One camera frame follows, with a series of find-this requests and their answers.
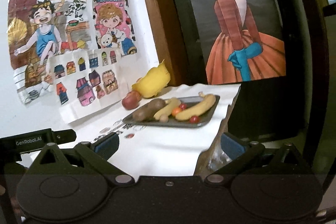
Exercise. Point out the girl with teddy drawing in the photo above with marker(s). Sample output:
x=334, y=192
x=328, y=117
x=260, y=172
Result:
x=114, y=26

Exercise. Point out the yellow banana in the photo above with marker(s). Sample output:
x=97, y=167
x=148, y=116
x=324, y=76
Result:
x=171, y=104
x=207, y=102

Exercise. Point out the metal tray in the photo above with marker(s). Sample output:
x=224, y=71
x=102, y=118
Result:
x=172, y=122

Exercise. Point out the houses drawing paper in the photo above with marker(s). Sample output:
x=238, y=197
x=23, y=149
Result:
x=86, y=82

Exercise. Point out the brown kiwi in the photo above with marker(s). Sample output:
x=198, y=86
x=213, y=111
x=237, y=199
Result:
x=154, y=106
x=140, y=114

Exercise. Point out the red apple back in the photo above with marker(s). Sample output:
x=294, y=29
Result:
x=135, y=94

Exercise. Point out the small beige longan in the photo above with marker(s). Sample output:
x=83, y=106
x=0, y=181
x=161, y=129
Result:
x=164, y=118

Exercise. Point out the red cherry tomato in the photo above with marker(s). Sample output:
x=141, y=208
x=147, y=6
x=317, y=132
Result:
x=194, y=119
x=183, y=106

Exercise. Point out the red apple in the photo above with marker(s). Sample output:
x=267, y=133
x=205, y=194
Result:
x=129, y=102
x=135, y=94

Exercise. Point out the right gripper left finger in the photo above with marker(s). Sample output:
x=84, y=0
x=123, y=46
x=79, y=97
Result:
x=91, y=157

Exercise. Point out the red apple front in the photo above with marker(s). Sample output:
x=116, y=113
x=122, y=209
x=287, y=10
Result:
x=129, y=102

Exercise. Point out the brown wooden door frame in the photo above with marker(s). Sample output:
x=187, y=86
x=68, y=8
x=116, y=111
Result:
x=167, y=37

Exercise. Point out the yellow flower-shaped bowl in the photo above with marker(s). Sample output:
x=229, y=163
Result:
x=153, y=82

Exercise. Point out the bubblegum girl poster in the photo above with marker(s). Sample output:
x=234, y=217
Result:
x=240, y=39

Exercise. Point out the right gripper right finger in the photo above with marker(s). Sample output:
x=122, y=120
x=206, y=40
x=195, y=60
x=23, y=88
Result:
x=230, y=157

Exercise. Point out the small orange tangerine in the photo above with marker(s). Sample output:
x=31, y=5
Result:
x=176, y=111

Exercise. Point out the white printed table cloth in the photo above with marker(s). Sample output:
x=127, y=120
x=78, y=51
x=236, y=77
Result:
x=143, y=150

